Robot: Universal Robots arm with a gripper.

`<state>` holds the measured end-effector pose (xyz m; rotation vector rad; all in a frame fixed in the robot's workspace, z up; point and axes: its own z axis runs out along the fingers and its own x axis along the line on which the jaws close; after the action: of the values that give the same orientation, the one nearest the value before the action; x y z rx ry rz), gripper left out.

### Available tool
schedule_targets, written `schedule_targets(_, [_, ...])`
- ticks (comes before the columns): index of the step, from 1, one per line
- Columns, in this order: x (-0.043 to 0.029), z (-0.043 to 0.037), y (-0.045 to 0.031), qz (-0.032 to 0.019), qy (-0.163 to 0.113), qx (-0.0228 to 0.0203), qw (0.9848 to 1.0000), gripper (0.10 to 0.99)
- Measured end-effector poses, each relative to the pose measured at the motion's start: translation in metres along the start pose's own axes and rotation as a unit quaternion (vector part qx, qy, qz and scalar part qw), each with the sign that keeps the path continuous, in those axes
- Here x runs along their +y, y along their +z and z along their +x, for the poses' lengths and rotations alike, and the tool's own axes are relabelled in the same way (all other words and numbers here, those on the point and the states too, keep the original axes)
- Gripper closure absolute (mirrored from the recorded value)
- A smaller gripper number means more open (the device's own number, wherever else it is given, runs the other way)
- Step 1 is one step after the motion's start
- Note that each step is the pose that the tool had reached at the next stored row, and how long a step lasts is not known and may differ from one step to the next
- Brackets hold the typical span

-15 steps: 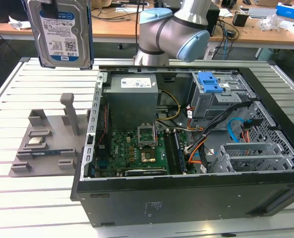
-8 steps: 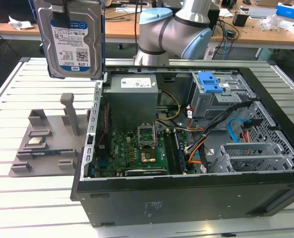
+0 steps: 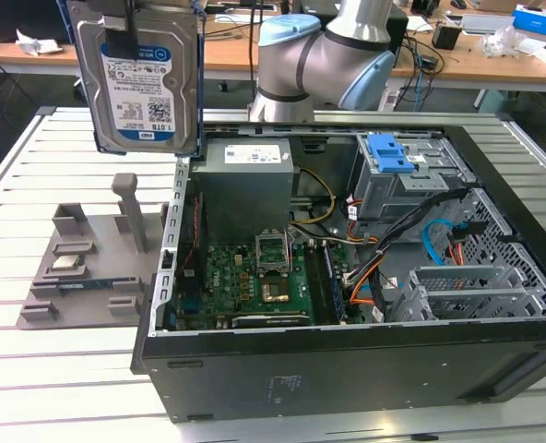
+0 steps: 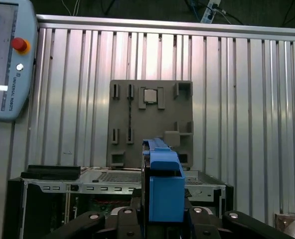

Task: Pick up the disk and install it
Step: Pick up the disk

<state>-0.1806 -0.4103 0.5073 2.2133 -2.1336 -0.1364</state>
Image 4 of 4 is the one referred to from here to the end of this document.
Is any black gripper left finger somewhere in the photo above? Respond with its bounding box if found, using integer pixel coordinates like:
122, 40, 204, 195
41, 188, 148, 239

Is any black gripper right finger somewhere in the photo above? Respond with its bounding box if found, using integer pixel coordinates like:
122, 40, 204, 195
183, 188, 295, 239

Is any hard disk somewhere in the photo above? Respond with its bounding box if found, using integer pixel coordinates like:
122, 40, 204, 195
140, 137, 188, 239

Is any green motherboard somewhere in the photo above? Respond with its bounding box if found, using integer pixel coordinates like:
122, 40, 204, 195
76, 195, 136, 217

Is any black open PC case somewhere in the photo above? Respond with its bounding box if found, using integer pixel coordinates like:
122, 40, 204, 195
6, 164, 234, 239

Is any grey parts rack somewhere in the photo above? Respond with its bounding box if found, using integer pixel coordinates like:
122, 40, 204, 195
107, 79, 194, 168

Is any silver CPU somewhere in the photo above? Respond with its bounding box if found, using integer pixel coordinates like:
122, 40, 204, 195
144, 89, 159, 103

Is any pale blue teach pendant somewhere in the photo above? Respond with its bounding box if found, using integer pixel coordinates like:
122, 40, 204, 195
0, 0, 40, 122

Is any white power strip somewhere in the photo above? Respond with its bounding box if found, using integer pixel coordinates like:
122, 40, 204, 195
199, 0, 222, 24

